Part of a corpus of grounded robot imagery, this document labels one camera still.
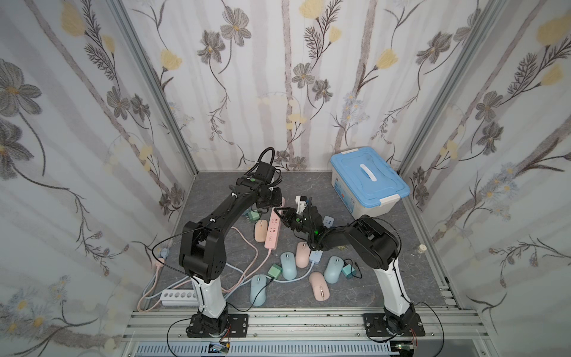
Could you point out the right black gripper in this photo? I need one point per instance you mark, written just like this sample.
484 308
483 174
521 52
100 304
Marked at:
299 218

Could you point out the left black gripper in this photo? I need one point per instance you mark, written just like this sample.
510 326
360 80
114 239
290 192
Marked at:
271 196

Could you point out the blue power strip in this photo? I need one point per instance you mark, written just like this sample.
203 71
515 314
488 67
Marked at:
317 241

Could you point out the pink power strip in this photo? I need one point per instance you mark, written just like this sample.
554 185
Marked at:
273 231

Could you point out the pink mouse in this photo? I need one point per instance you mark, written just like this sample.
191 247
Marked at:
261 230
319 286
302 255

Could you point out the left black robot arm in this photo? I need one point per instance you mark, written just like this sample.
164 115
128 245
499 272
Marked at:
202 253

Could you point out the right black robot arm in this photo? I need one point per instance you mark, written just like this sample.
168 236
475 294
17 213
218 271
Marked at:
377 247

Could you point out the blue mouse middle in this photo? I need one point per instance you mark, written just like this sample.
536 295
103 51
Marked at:
288 265

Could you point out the blue mouse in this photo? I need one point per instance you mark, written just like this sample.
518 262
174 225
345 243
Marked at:
258 290
333 270
288 265

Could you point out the blue mouse right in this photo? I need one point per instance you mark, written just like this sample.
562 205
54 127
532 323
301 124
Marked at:
333 270

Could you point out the pink mouse front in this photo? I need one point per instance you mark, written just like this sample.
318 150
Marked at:
319 286

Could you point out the blue mouse front left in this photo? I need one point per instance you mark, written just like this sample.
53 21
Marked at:
258 290

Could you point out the light green loose charger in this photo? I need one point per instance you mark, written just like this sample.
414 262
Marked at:
275 271

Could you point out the blue lid storage box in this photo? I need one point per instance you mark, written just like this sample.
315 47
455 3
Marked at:
366 183

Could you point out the white power strip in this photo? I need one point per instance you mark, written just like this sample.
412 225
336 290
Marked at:
178 297

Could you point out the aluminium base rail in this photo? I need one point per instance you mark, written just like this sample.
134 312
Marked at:
310 332

